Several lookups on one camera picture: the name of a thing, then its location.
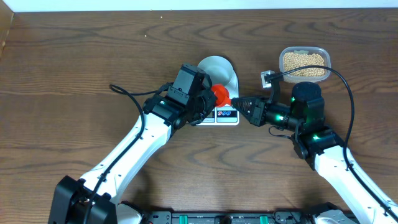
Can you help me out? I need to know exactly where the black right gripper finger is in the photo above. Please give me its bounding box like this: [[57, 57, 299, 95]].
[[233, 104, 255, 123], [231, 96, 258, 106]]

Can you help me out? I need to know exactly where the red measuring scoop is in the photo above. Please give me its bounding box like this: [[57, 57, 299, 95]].
[[211, 84, 231, 108]]

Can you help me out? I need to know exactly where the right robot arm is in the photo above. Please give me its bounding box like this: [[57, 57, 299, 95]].
[[231, 82, 397, 223]]

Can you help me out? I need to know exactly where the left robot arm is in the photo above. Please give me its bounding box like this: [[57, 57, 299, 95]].
[[49, 83, 217, 223]]

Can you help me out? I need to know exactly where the white digital kitchen scale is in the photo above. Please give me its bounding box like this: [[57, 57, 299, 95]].
[[199, 71, 239, 126]]

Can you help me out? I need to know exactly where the white round bowl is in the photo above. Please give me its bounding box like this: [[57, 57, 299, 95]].
[[198, 55, 237, 88]]

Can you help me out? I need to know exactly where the pile of soybeans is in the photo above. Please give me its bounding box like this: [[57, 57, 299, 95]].
[[283, 52, 325, 77]]

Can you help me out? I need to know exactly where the clear plastic container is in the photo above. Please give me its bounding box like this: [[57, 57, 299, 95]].
[[279, 47, 331, 83]]

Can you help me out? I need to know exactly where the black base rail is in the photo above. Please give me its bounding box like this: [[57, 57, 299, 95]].
[[124, 210, 352, 224]]

